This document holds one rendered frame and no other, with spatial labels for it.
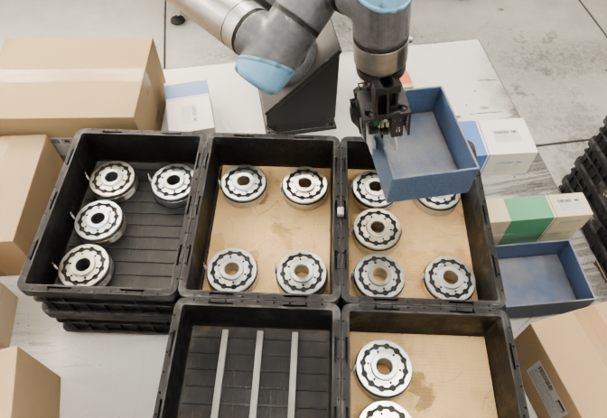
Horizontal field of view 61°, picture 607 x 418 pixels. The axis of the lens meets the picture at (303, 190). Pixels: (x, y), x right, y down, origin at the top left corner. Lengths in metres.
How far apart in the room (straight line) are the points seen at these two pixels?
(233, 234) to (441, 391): 0.52
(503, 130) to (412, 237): 0.46
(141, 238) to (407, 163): 0.60
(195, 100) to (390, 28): 0.88
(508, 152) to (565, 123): 1.36
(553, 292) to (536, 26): 2.15
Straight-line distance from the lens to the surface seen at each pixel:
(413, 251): 1.13
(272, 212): 1.15
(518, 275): 1.32
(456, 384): 1.04
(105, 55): 1.50
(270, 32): 0.71
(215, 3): 0.78
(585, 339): 1.13
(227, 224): 1.15
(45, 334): 1.30
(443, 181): 0.89
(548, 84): 2.91
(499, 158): 1.41
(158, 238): 1.16
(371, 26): 0.67
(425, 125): 1.02
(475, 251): 1.13
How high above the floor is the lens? 1.80
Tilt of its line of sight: 55 degrees down
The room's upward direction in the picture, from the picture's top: straight up
